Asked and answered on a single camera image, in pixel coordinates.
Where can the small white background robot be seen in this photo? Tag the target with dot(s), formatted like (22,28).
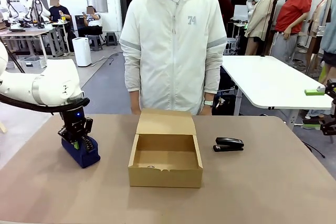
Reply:
(9,11)

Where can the grey computer monitor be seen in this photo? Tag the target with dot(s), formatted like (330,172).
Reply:
(241,12)

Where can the seated person in white shirt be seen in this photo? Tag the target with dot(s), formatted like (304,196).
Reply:
(93,22)

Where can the white rounded table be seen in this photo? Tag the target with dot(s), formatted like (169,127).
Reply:
(267,82)

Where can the mannequin in dark red top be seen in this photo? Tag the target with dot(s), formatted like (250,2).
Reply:
(224,9)

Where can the white computer case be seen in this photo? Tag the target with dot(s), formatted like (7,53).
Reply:
(231,46)

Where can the black tripod leg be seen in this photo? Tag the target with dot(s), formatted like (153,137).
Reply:
(14,58)

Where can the clear plastic storage bin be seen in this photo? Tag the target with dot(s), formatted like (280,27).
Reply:
(32,62)

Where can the black stapler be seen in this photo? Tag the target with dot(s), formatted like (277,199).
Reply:
(229,144)

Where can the navy CAMPUS pencil case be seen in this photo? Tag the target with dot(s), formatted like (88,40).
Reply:
(84,158)

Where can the person in white jacket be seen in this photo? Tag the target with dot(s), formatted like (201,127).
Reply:
(173,51)

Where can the white air purifier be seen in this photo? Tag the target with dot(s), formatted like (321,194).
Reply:
(82,52)

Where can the long grey workbench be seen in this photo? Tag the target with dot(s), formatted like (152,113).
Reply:
(23,33)

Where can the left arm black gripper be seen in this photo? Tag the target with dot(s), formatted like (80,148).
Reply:
(74,117)

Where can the grey plastic stool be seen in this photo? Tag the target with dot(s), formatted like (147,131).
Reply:
(111,39)
(95,43)

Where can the person's right hand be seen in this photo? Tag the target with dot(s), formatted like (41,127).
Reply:
(136,110)

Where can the mannequin in beige coat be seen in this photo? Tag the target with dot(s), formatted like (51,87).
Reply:
(261,16)

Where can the small white side table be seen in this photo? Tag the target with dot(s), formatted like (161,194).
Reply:
(61,23)

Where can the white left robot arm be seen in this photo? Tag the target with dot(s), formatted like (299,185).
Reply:
(50,85)

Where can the brown cardboard box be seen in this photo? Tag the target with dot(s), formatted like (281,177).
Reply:
(165,174)

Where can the person in red shirt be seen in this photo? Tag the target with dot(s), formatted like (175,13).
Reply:
(291,14)

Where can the person's left hand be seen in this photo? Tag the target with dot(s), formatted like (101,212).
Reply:
(206,110)

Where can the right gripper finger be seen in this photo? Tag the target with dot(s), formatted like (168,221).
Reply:
(329,87)
(329,127)

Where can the seated person in dark shirt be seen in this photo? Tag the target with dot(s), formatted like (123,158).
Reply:
(59,12)

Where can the white wristwatch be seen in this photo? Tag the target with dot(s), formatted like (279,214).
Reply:
(209,102)

